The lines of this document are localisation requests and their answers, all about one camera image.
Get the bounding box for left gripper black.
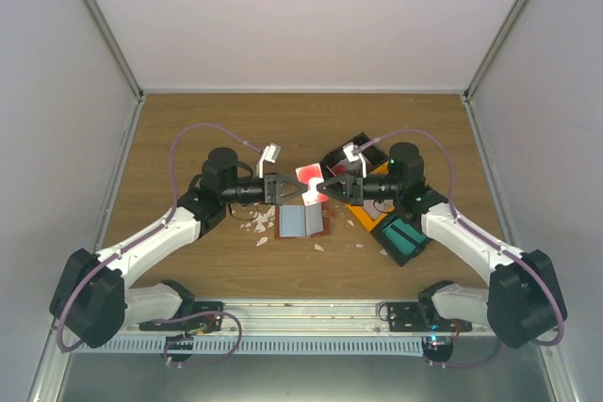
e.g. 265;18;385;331
221;171;307;204

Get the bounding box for aluminium front rail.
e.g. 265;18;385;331
56;297;562;338

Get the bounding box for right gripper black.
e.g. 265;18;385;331
317;169;402;207

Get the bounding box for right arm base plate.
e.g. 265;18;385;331
378;301;473;333

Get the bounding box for red white credit card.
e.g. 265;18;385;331
296;163;329;206

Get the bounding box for black bin with teal item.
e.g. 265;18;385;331
371;213;431;266

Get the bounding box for teal item in bin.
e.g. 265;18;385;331
383;219;428;259

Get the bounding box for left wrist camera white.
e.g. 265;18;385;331
255;143;281;179

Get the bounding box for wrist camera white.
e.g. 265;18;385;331
255;143;281;179
342;142;367;178

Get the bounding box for black storage bin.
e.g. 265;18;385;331
319;133;389;180

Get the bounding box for card in yellow bin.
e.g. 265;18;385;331
364;200;394;221

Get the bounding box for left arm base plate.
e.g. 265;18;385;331
139;300;224;333

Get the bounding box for grey slotted cable duct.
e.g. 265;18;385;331
76;335;423;357

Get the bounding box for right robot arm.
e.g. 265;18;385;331
317;142;567;348

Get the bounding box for brown leather card holder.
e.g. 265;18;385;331
274;201;335;239

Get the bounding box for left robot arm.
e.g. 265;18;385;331
49;145;307;352

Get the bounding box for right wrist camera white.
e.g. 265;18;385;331
342;142;367;178

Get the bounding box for cards in black bin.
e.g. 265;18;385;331
330;162;350;176

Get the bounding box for yellow storage bin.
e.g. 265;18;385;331
346;161;397;233

